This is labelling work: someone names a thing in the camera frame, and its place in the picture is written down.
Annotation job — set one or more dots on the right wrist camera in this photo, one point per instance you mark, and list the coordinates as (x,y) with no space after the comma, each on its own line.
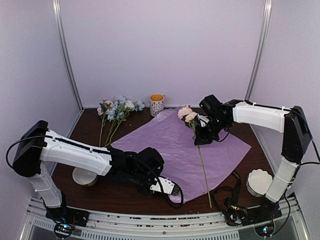
(203,120)

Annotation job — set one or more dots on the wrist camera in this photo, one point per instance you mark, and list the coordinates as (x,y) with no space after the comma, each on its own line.
(203,120)
(164,185)

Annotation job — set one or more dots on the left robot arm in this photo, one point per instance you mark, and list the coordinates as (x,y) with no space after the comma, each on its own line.
(40,145)

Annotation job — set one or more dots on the right aluminium frame post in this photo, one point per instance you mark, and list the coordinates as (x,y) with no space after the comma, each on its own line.
(264,31)

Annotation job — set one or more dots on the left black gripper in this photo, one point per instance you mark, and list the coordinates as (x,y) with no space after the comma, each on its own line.
(158,171)

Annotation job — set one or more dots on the blue fake flower stem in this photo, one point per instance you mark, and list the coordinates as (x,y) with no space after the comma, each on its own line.
(139,105)

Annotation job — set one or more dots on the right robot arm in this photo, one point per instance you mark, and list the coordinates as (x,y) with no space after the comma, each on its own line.
(290,122)

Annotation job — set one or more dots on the black lettered ribbon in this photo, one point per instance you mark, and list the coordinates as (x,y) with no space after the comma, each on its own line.
(235,213)

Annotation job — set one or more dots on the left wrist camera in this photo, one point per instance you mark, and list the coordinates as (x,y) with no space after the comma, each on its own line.
(164,185)

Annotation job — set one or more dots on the white fake flower stem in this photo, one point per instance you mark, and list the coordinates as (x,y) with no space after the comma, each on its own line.
(121,109)

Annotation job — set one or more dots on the aluminium frame post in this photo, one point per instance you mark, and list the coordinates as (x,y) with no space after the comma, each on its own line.
(65,53)
(264,31)

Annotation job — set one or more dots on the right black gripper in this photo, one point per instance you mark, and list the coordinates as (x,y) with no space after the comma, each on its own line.
(201,138)

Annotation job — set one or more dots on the purple pink wrapping paper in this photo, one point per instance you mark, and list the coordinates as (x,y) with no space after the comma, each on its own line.
(173,140)

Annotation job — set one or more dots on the left aluminium frame post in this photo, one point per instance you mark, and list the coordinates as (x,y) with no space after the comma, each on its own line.
(65,53)

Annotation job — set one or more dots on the front aluminium rail base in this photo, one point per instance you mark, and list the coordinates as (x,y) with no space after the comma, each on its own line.
(290,225)

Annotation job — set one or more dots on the pink fake flower stem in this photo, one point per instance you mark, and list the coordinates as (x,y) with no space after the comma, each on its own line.
(190,118)

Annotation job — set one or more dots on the white scalloped bowl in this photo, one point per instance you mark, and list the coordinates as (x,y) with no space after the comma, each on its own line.
(258,182)

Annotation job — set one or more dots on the patterned mug orange inside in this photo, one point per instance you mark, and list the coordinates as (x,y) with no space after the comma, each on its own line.
(156,104)

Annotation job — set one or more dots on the white round bowl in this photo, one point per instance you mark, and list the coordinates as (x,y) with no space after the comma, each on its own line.
(83,177)

